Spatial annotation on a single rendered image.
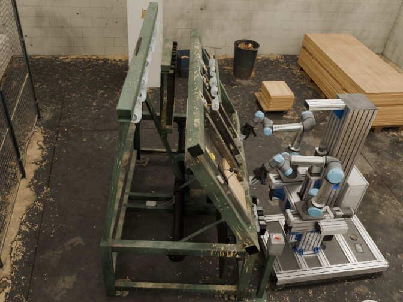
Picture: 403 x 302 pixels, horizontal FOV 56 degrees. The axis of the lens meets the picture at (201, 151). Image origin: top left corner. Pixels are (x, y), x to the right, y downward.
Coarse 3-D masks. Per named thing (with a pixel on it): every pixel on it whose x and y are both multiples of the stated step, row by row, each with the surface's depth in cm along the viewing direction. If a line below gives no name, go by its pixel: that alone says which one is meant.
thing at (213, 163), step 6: (210, 156) 302; (210, 162) 305; (216, 168) 309; (216, 174) 313; (228, 186) 321; (234, 198) 330; (240, 204) 337; (240, 210) 339; (246, 216) 344; (246, 222) 349
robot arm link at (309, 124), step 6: (306, 120) 351; (312, 120) 350; (264, 126) 355; (270, 126) 353; (276, 126) 352; (282, 126) 351; (288, 126) 350; (294, 126) 350; (300, 126) 349; (306, 126) 348; (312, 126) 349; (264, 132) 352; (270, 132) 351; (276, 132) 354
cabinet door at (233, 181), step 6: (228, 168) 356; (228, 174) 347; (228, 180) 338; (234, 180) 361; (234, 186) 352; (240, 186) 375; (234, 192) 343; (240, 192) 366; (240, 198) 357; (246, 210) 361
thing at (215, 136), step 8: (200, 96) 314; (216, 96) 322; (208, 104) 324; (208, 120) 331; (208, 128) 336; (216, 136) 341; (216, 144) 347; (224, 144) 352; (224, 152) 353; (232, 160) 359; (240, 176) 371; (240, 184) 378
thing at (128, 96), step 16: (144, 32) 346; (144, 48) 320; (144, 64) 308; (128, 80) 274; (128, 96) 256; (128, 112) 252; (160, 128) 373; (112, 176) 284; (112, 192) 291; (112, 208) 304
